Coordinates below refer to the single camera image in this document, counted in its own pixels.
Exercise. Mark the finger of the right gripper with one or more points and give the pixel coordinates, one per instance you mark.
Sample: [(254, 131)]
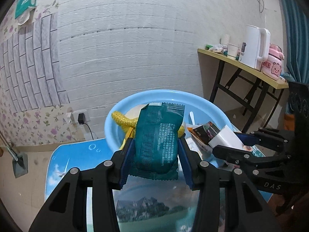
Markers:
[(243, 156), (270, 138)]

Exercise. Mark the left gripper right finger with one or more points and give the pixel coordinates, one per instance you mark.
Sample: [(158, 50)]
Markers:
[(245, 208)]

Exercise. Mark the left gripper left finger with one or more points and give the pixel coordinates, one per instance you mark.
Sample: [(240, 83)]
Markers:
[(65, 208)]

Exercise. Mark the black small box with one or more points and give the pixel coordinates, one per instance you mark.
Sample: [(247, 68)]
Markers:
[(205, 133)]

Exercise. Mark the teal snack packet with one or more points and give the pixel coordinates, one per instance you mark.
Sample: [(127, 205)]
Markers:
[(156, 148)]

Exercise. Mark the white plush with yellow net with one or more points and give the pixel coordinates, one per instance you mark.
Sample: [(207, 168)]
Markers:
[(127, 122)]

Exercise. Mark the pink cartoon rice cooker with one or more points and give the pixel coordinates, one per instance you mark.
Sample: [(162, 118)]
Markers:
[(272, 67)]

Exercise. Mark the blue plastic basin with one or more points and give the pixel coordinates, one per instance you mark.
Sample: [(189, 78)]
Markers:
[(173, 108)]

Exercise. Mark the printed scenery table mat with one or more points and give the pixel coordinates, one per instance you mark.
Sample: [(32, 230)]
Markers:
[(150, 215)]

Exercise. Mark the yellow folding side table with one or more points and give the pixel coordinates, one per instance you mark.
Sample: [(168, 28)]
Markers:
[(261, 86)]

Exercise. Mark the white electric kettle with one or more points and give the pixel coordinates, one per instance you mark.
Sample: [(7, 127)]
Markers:
[(255, 47)]

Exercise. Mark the white paper cup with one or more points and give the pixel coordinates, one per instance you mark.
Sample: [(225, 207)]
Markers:
[(232, 51)]

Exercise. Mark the blue curtain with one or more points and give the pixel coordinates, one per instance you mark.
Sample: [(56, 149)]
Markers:
[(296, 23)]

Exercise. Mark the dustpan with long handle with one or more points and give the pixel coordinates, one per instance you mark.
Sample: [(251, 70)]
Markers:
[(20, 159)]

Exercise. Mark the black wall plug adapter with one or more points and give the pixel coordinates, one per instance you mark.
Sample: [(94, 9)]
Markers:
[(81, 119)]

